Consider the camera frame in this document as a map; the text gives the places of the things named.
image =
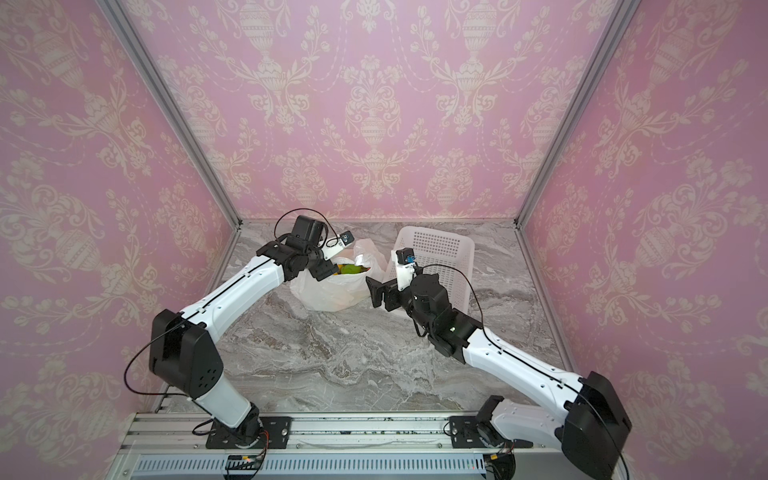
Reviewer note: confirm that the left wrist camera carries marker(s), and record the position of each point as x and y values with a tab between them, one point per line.
337	244

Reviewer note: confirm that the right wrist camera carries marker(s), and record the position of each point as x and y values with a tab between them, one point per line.
405	267

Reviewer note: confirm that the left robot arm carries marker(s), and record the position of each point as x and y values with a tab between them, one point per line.
183	350

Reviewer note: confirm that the white plastic bag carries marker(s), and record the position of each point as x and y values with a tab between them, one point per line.
340	292

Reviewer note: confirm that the green yellow mango toy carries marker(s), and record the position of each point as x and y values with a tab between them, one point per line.
351	269

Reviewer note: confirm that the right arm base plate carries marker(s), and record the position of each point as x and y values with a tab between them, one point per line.
466	432

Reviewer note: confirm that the aluminium front rail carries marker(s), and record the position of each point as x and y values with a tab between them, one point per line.
316	432

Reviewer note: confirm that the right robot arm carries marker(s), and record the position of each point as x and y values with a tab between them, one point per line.
591	424

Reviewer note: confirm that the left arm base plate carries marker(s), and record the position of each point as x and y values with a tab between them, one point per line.
271	432

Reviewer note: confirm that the right aluminium corner post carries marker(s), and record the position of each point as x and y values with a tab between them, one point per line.
616	27

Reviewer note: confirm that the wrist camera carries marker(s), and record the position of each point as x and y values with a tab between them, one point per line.
405	267
337	244

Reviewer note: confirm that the left aluminium corner post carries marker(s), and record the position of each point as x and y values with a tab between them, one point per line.
117	17

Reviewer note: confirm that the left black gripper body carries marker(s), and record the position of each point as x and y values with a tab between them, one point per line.
319	266

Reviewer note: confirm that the aluminium corner post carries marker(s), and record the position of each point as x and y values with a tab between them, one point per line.
117	17
616	27

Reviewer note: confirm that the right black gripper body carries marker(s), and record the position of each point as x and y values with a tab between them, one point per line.
387	294

